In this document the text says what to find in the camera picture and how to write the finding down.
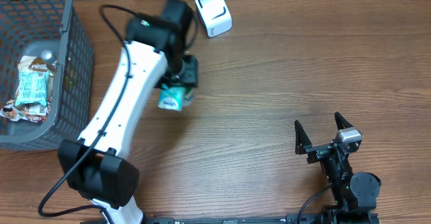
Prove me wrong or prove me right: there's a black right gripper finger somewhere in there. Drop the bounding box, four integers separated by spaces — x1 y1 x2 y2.
294 120 312 155
334 112 353 130

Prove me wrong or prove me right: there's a teal Kleenex tissue pack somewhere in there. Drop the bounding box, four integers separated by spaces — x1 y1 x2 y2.
158 87 195 111

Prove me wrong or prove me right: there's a teal snack packet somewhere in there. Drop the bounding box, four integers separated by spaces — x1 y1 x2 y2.
15 69 50 106

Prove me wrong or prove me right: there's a PanTree beige snack pouch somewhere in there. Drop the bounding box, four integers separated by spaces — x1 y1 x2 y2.
1 56 54 123

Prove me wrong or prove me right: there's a yellow Vim drink bottle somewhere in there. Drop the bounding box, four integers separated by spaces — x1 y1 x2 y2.
40 50 58 73

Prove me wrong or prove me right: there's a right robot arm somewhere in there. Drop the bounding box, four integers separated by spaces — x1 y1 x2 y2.
292 112 381 224

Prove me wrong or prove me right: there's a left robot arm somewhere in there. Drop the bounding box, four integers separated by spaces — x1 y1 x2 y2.
58 0 198 223

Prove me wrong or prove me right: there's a white barcode scanner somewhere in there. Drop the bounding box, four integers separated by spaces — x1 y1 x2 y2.
195 0 232 38

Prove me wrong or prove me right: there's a grey plastic basket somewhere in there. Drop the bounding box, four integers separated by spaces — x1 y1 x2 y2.
1 0 94 150

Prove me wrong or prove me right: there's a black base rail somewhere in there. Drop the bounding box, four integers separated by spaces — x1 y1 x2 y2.
80 213 380 224

